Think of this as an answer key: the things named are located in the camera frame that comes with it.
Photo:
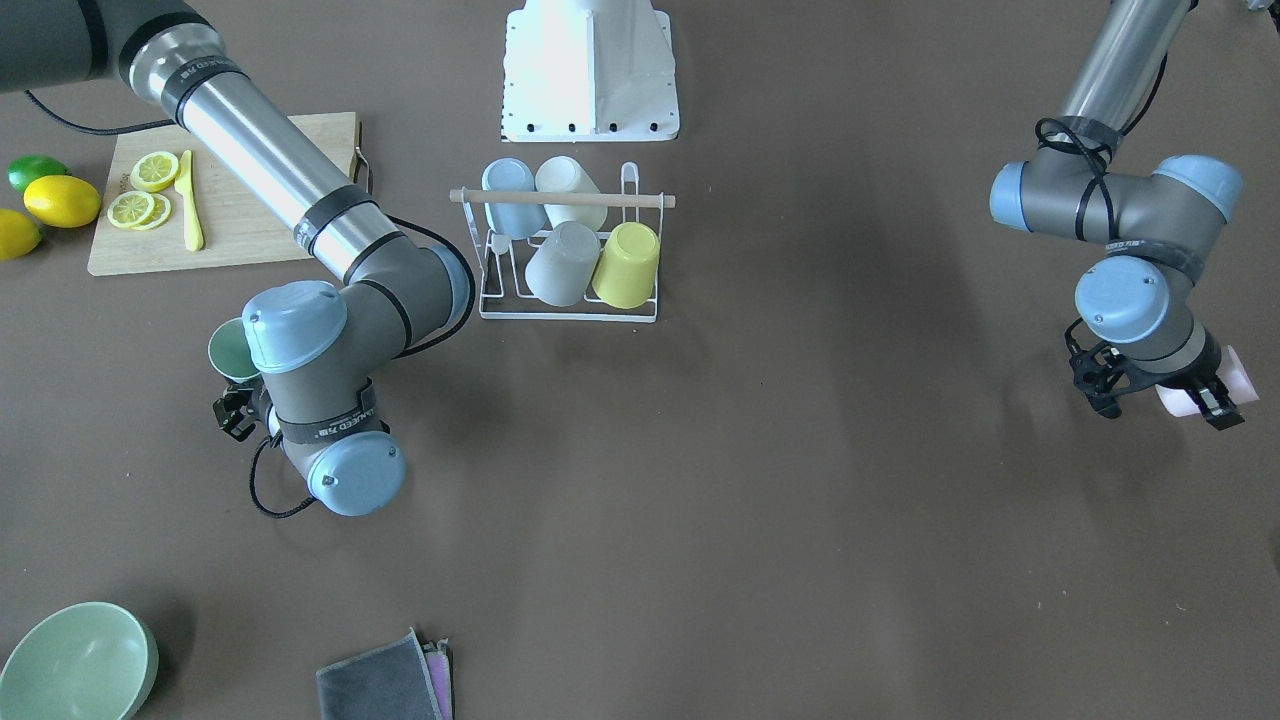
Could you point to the green lime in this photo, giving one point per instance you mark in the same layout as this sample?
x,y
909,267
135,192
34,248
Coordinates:
x,y
26,169

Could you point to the lemon slice lower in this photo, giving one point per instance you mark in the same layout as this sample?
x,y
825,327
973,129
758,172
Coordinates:
x,y
131,209

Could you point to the green bowl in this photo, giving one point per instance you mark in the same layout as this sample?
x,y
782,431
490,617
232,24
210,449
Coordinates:
x,y
93,660

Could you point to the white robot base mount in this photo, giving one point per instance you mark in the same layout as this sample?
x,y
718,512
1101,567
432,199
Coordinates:
x,y
589,71

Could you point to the grey cup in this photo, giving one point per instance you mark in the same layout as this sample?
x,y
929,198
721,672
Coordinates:
x,y
560,271

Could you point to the yellow plastic knife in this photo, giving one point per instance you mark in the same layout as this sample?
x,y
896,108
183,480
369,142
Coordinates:
x,y
184,185

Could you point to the bamboo cutting board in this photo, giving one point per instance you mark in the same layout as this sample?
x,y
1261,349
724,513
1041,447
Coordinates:
x,y
238,228

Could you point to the lemon slice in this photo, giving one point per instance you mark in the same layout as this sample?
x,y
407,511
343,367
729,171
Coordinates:
x,y
131,209
154,172

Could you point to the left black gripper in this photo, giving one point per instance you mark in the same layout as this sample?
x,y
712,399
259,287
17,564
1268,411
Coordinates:
x,y
1209,366

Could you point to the lemon slice hidden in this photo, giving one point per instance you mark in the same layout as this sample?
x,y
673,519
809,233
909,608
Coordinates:
x,y
160,213

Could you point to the mint green cup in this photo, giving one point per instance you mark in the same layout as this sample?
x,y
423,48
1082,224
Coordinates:
x,y
229,354

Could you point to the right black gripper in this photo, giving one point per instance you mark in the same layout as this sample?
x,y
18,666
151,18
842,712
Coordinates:
x,y
233,415

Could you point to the yellow cup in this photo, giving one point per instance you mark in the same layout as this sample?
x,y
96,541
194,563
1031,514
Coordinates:
x,y
626,272

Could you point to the white wire cup holder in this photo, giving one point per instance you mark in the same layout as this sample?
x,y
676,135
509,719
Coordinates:
x,y
503,291

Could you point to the yellow lemon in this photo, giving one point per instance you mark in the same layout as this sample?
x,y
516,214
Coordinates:
x,y
19,234
62,201

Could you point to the light blue cup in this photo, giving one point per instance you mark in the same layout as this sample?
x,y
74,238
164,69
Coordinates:
x,y
518,220

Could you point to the cream white cup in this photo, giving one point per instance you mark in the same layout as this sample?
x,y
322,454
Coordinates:
x,y
565,175

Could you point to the grey cloth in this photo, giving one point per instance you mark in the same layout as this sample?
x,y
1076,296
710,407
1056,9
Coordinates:
x,y
390,682

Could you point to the purple cloth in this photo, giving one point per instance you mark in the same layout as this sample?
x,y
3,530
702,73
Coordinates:
x,y
437,657

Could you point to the pink cup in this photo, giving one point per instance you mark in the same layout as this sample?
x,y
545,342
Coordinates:
x,y
1231,370

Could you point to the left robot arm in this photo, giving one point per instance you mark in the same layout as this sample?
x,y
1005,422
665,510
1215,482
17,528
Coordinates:
x,y
1134,330

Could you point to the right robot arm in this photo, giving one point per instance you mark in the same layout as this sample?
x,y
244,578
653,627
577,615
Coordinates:
x,y
314,344

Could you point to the lemon slice upper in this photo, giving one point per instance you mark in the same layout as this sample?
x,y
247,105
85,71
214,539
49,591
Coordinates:
x,y
154,172

